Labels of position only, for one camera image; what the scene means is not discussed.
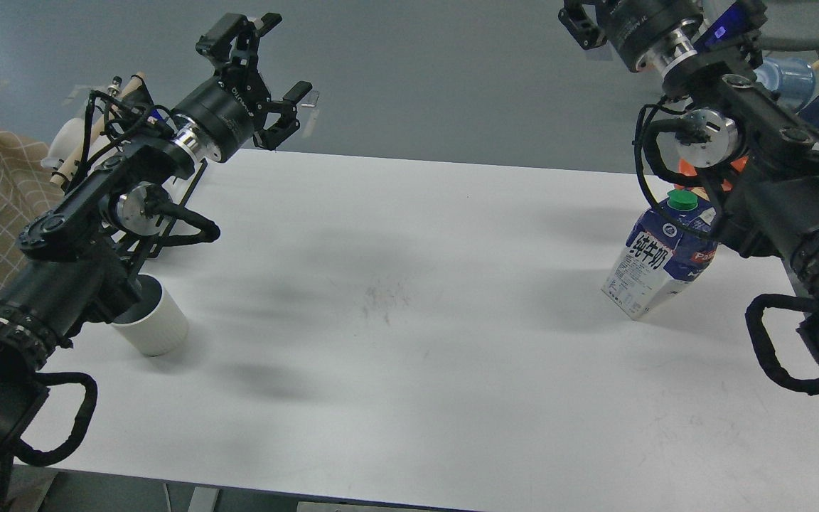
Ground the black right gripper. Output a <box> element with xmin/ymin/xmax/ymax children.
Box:
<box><xmin>559</xmin><ymin>1</ymin><xmax>702</xmax><ymax>73</ymax></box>

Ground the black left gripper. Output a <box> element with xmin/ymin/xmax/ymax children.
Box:
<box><xmin>170</xmin><ymin>12</ymin><xmax>313</xmax><ymax>163</ymax></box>

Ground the blue white milk carton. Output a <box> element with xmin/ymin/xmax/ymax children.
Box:
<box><xmin>601</xmin><ymin>189</ymin><xmax>718</xmax><ymax>320</ymax></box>

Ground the white ribbed cup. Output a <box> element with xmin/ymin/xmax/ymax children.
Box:
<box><xmin>111</xmin><ymin>274</ymin><xmax>189</xmax><ymax>357</ymax></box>

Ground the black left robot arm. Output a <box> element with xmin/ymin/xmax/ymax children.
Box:
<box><xmin>0</xmin><ymin>13</ymin><xmax>312</xmax><ymax>491</ymax></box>

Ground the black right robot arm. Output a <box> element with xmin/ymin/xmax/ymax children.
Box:
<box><xmin>558</xmin><ymin>1</ymin><xmax>819</xmax><ymax>395</ymax></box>

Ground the white mug on rack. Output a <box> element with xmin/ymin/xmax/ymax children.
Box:
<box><xmin>107</xmin><ymin>146</ymin><xmax>196</xmax><ymax>216</ymax></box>
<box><xmin>41</xmin><ymin>117</ymin><xmax>117</xmax><ymax>181</ymax></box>

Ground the orange mug on tree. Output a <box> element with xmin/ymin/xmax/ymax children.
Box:
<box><xmin>673</xmin><ymin>156</ymin><xmax>748</xmax><ymax>201</ymax></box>

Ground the white rear mug on rack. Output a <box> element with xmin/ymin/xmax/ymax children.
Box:
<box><xmin>41</xmin><ymin>117</ymin><xmax>117</xmax><ymax>181</ymax></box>

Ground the blue mug on tree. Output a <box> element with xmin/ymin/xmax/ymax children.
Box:
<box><xmin>754</xmin><ymin>58</ymin><xmax>817</xmax><ymax>113</ymax></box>

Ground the grey office chair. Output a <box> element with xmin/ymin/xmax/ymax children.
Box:
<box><xmin>701</xmin><ymin>0</ymin><xmax>819</xmax><ymax>58</ymax></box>

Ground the black wire mug rack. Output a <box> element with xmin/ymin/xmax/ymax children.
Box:
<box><xmin>51</xmin><ymin>74</ymin><xmax>214</xmax><ymax>258</ymax></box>

